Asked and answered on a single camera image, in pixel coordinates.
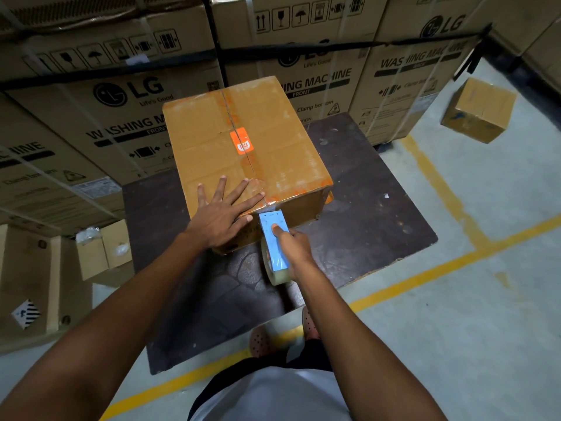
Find blue tape dispenser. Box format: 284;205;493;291
258;210;292;273

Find short black strap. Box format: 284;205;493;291
201;0;229;87

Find person's left forearm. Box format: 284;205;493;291
0;231;214;421

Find stack of large appliance cartons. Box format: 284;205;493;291
0;0;561;241

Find cardboard carton with striped label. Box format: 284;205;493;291
0;223;95;355

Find dark brown plywood platform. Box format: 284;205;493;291
122;111;439;376

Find cardboard box with orange sticker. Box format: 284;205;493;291
162;75;334;255

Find clear packing tape roll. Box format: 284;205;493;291
261;236;293;287

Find person's right forearm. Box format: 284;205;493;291
289;258;449;421

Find long black strap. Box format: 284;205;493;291
0;23;494;92

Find pink perforated right shoe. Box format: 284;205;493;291
302;306;321;342

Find small carton with plastic wrap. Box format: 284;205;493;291
75;226;110;282
101;219;133;270

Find pink perforated left shoe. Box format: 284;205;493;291
249;324;273;358

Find white shirt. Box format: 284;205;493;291
188;367;352;421

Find pink perforated shoe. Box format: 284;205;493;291
302;306;321;342
249;324;273;358

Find small plain cardboard box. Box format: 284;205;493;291
440;77;518;144

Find person's right hand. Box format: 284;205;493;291
271;223;314;281

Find person's left hand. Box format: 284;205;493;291
184;175;266;250

